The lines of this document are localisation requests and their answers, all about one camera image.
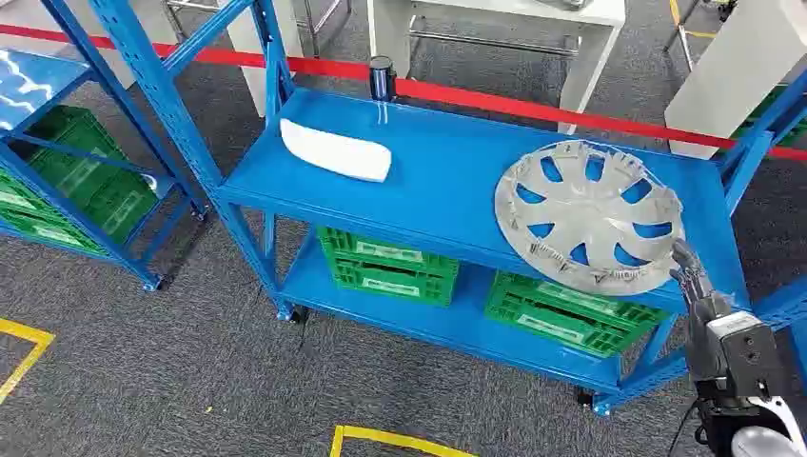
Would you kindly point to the silver wheel hubcap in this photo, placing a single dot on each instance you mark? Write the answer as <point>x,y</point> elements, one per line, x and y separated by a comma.
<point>586,217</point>

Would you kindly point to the black barrier post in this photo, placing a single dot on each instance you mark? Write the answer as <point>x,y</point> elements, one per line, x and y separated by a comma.
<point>382,79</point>

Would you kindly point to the blue metal shelf rack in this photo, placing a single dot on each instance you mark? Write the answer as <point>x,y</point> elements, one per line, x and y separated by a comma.
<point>31,82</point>
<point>441,164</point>

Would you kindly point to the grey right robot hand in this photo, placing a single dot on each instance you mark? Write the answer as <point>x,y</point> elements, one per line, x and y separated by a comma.
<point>698,303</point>

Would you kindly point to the steel frame table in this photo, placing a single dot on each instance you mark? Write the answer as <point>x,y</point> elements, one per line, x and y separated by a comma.
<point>309,25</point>

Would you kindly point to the red barrier belt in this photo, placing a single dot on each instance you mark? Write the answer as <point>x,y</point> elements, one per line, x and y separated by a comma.
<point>504,104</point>

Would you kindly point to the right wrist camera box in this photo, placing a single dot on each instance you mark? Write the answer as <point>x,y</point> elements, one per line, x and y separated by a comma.
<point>744,353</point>

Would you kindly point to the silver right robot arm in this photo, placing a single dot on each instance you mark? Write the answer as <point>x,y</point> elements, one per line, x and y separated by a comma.
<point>763,441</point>

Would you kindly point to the white plastic cover part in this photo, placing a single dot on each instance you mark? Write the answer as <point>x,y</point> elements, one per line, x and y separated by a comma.
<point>334,151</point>

